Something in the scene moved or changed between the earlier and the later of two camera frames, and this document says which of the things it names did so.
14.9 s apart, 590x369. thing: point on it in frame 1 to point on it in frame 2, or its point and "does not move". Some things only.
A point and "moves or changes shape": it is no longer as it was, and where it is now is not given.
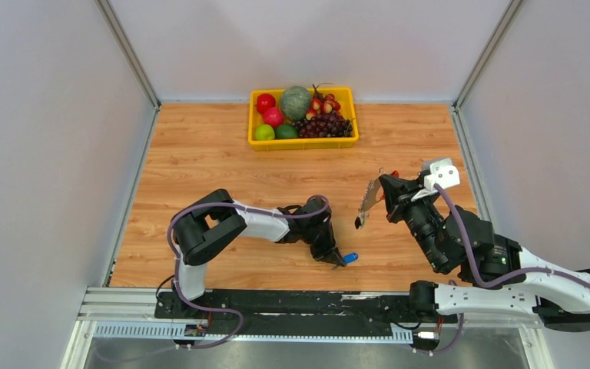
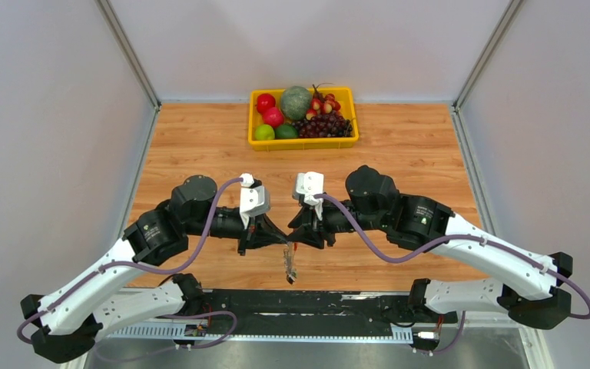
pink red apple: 273,116 does not move
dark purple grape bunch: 332,124 does not move
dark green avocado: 286,131 does not move
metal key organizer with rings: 369,200 moves or changes shape
